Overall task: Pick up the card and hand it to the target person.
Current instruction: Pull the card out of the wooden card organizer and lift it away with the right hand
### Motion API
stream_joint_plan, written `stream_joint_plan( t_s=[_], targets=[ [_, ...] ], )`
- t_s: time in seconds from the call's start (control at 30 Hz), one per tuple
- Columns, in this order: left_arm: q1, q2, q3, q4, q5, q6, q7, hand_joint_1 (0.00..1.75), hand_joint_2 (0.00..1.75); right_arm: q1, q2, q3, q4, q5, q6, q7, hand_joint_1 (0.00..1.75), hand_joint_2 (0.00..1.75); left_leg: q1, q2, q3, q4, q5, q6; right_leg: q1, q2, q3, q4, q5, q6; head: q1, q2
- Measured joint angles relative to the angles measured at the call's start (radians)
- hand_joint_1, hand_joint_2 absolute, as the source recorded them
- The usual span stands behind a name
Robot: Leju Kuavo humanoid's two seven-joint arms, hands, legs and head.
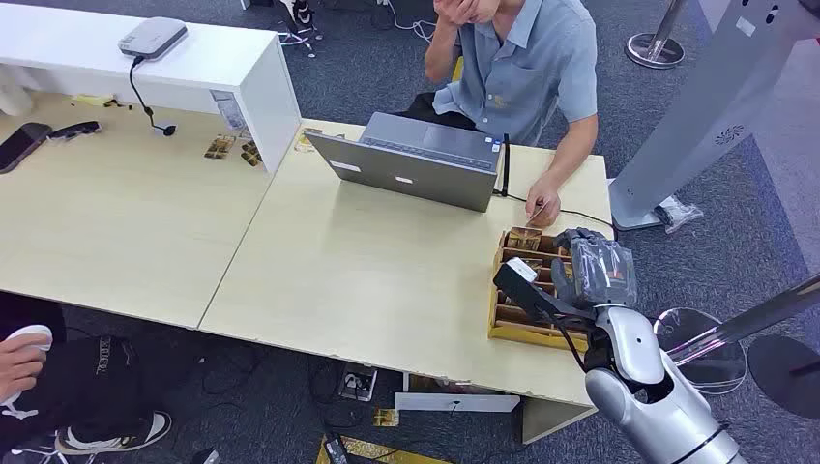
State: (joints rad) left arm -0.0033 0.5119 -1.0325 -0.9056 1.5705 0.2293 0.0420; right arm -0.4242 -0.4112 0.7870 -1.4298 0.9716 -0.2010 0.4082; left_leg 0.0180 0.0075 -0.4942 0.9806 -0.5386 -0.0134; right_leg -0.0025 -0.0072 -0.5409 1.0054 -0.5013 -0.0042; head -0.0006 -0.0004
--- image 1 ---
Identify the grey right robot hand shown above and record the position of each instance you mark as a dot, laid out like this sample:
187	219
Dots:
599	272

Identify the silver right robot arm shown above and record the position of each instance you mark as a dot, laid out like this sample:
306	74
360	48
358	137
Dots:
666	416

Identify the person's hand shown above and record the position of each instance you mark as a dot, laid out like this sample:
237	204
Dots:
18	365
544	202

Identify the wooden card holder box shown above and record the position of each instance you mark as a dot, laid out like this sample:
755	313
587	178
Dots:
512	320

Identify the person in black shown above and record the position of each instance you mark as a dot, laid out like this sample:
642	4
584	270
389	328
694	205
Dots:
90	378

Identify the clear plastic bag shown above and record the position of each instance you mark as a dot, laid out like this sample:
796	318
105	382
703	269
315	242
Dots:
679	213

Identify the clear round stanchion base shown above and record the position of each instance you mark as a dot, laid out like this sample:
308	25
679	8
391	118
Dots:
717	374

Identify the chrome stanchion pole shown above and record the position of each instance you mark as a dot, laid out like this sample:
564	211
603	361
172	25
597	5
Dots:
749	323

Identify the grey kiosk stand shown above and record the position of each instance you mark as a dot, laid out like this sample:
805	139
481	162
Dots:
705	109

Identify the white desk drawer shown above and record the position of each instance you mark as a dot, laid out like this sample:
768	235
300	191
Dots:
455	403

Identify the black round base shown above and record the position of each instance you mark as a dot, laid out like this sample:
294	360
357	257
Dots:
785	378

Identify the grey laptop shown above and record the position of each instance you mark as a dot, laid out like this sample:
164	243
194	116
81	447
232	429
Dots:
410	170

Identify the chrome stanchion base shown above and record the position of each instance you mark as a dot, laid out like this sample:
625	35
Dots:
655	50

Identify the grey power strip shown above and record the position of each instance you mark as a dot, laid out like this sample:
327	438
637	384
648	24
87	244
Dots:
357	383

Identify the yellow floor tape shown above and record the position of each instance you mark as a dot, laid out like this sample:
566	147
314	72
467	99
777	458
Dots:
384	453

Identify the black power adapter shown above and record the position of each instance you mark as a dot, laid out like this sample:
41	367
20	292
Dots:
334	448

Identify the paper label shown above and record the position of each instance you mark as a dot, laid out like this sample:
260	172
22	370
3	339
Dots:
229	110

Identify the white desk shelf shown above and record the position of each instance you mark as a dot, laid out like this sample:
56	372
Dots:
211	64

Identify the black white shoe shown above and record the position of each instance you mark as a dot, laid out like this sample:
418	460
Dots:
112	438

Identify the yellow sticky scrap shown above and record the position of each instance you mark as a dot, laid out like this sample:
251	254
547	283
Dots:
93	100

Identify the black flat device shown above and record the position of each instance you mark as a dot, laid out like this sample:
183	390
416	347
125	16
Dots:
73	130

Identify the white handheld controller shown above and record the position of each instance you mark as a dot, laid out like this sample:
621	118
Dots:
29	333

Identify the black phone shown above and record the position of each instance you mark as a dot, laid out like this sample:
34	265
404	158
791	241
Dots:
20	146

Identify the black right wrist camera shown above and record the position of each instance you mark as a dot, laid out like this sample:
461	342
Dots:
520	285

